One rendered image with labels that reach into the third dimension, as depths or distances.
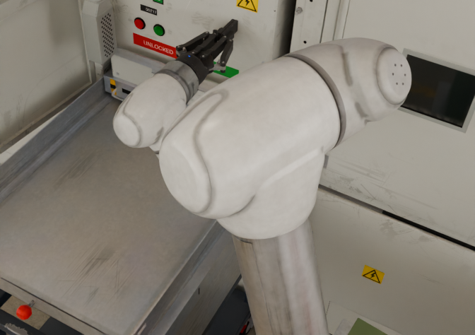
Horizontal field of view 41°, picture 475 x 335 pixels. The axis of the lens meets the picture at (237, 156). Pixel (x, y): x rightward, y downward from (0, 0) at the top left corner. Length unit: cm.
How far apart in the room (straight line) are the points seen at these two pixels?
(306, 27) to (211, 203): 87
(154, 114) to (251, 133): 59
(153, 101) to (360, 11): 48
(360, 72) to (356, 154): 88
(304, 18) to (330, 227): 64
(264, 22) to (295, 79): 80
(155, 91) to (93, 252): 47
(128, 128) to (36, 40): 63
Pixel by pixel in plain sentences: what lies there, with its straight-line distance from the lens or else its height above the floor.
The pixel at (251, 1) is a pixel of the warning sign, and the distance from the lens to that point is 150.
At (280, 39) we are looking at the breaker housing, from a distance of 156.
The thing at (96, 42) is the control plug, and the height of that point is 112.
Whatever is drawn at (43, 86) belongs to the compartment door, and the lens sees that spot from 188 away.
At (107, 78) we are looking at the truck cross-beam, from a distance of 190.
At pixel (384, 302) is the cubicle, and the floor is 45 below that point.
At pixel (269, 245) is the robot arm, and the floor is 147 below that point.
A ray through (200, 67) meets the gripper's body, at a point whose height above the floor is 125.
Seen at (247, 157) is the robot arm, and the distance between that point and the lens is 66.
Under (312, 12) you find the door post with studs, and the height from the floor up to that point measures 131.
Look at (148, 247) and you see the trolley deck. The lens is 154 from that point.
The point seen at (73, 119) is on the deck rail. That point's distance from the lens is 186.
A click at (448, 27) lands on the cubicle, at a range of 136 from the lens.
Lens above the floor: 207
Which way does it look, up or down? 44 degrees down
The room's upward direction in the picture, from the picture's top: 4 degrees clockwise
